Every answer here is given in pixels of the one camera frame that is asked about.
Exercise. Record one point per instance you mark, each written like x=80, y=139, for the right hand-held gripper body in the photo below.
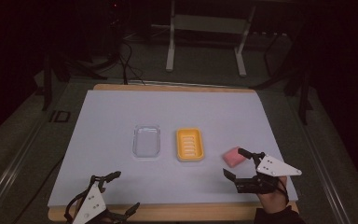
x=272, y=168

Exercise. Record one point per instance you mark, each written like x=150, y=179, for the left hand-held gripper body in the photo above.
x=90, y=202

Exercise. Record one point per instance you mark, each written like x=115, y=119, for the pink soap bar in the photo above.
x=233, y=157

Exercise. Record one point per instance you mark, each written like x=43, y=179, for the person's right hand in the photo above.
x=273, y=199

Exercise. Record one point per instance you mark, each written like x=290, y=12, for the yellow soap dish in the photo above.
x=190, y=145

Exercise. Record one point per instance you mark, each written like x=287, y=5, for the clear plastic container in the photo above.
x=146, y=141

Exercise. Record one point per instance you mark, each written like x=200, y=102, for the black stand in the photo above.
x=304, y=96
x=47, y=84

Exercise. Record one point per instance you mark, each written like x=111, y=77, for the pale blue table cover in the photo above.
x=167, y=109

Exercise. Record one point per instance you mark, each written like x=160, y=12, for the wooden table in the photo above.
x=174, y=87

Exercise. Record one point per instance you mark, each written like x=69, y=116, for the metal floor rail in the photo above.
x=9, y=180
x=323, y=168

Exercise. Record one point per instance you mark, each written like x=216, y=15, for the white metal table frame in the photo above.
x=208, y=24

